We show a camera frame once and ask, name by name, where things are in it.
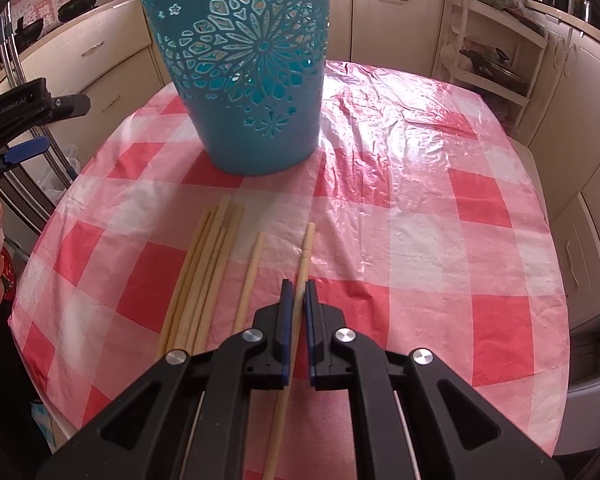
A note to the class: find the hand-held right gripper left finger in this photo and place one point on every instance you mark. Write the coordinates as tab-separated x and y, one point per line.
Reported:
286	320

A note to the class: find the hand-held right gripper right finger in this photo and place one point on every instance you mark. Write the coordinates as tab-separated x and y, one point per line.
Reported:
310	330

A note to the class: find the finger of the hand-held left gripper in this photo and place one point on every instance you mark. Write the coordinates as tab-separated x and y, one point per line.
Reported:
27	151
70	105

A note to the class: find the blue perforated plastic basket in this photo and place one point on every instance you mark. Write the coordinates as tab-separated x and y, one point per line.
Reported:
260	125

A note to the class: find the white plastic bag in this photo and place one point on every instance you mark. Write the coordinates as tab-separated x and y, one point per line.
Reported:
62	175

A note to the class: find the stainless steel appliance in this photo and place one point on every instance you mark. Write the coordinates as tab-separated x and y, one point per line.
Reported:
15	60

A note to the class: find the beige counter cabinet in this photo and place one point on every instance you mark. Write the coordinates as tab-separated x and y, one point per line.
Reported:
100	50

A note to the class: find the black wok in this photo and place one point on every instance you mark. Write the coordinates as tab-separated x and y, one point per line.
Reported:
30	34

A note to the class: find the red container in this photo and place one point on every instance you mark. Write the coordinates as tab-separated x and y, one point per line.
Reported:
9	277

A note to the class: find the red checked plastic tablecloth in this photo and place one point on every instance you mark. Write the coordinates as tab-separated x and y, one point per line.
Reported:
430	260

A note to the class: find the white stool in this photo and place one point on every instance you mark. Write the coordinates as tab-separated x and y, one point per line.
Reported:
536	170

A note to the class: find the beige cabinet doors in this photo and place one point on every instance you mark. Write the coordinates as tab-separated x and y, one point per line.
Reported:
390	30

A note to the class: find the steel pot with lid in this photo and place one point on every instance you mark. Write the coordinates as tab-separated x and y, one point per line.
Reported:
500	67

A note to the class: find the white shelf rack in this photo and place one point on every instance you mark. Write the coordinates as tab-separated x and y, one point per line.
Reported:
485	25

